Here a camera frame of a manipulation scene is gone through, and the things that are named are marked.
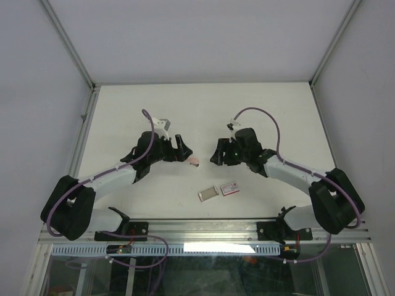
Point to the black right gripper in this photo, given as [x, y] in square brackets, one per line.
[224, 145]

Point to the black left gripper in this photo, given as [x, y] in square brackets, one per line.
[179, 154]

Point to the red white staple box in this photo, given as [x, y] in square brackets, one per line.
[229, 189]

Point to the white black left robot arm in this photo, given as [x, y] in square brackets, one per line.
[70, 207]

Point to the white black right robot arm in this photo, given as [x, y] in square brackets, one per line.
[334, 201]

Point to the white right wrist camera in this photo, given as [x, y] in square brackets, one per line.
[234, 126]

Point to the aluminium mounting rail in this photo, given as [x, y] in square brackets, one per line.
[232, 231]

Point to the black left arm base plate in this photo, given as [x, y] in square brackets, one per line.
[135, 231]

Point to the white slotted cable duct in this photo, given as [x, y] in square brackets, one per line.
[159, 250]

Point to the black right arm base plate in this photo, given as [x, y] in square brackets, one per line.
[279, 232]

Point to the left aluminium frame post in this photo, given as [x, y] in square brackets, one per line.
[58, 27]

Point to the aluminium frame post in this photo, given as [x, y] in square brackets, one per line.
[346, 20]
[58, 27]

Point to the right aluminium frame post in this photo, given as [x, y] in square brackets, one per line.
[346, 20]

